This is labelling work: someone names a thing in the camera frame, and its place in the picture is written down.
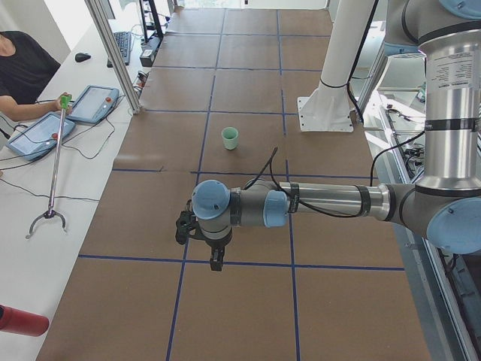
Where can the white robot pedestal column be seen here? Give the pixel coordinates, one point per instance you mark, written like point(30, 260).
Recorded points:
point(327, 108)

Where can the red cylinder bottle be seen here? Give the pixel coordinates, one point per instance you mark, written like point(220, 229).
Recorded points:
point(22, 322)

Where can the black keyboard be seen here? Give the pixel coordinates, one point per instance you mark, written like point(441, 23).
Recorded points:
point(124, 43)

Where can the person's forearm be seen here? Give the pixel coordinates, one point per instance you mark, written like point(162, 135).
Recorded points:
point(17, 113)

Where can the aluminium frame post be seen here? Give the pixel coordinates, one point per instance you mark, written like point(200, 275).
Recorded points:
point(100, 20)

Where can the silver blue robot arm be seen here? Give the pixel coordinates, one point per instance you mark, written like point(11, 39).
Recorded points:
point(443, 206)

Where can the far blue teach pendant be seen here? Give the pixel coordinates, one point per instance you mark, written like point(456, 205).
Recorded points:
point(93, 104)

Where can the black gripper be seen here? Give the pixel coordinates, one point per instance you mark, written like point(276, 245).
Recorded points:
point(216, 244)

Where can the person in black shirt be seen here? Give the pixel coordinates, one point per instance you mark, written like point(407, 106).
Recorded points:
point(26, 67)

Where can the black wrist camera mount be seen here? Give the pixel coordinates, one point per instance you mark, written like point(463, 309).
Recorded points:
point(187, 225)

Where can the near blue teach pendant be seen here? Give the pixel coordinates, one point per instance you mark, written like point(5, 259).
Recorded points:
point(37, 140)

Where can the blue teach pendant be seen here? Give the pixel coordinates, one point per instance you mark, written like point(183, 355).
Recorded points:
point(93, 104)
point(37, 140)

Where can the black computer mouse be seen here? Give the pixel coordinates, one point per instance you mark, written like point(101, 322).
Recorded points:
point(81, 57)

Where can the person's hand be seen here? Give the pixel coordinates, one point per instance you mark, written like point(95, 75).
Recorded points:
point(63, 103)

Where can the silver grabber reaching tool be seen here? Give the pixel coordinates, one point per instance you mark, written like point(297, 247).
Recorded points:
point(50, 212)

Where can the mint green cup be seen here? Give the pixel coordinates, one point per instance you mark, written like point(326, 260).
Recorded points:
point(230, 138)

